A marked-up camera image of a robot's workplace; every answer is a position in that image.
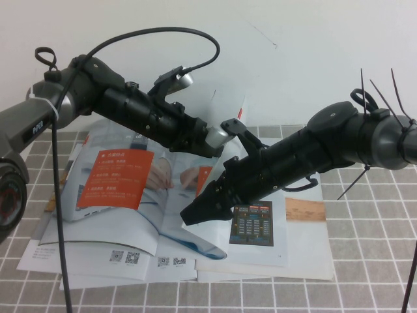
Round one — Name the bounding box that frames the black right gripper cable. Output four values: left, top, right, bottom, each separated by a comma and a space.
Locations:
282, 175, 319, 194

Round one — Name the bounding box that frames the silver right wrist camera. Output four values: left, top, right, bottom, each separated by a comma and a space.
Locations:
205, 125, 235, 149

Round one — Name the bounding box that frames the white zip tie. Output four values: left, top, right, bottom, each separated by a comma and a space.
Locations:
26, 91, 61, 122

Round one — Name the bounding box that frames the black zip tie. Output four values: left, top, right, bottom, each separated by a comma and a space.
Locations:
369, 78, 412, 125
390, 68, 417, 164
337, 164, 373, 201
360, 68, 371, 115

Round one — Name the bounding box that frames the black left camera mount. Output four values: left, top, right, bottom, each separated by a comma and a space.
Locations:
148, 67, 184, 106

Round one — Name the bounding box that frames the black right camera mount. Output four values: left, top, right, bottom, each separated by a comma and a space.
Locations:
221, 119, 272, 158

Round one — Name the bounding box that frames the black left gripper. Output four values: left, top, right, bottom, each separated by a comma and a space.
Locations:
146, 100, 225, 160

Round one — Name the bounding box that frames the dark thin cable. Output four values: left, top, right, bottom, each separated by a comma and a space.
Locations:
401, 240, 417, 313

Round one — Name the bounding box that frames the black looped cable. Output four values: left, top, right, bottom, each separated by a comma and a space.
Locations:
35, 47, 59, 72
350, 88, 379, 114

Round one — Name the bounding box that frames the magazine with orange panels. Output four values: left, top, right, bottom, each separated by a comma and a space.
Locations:
38, 89, 291, 268

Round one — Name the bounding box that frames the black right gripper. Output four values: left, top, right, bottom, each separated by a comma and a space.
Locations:
180, 152, 278, 226

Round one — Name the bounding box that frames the black left camera cable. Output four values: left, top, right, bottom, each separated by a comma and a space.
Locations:
50, 27, 221, 313

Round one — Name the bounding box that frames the grey checked tablecloth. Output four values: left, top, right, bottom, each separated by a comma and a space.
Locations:
0, 121, 417, 313

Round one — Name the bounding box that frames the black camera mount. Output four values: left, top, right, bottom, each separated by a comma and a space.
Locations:
148, 67, 184, 106
221, 119, 272, 158

